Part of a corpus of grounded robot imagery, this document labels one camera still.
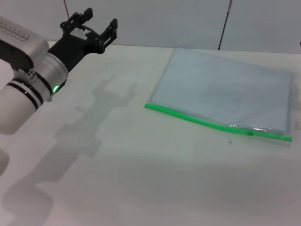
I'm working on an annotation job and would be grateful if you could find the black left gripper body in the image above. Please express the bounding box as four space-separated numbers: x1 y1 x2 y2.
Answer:
48 23 104 71

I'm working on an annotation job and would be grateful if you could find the clear document bag green zip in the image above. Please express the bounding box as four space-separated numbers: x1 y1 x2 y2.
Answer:
144 47 296 145

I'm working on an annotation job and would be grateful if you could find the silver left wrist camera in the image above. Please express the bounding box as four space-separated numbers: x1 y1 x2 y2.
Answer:
0 16 49 73

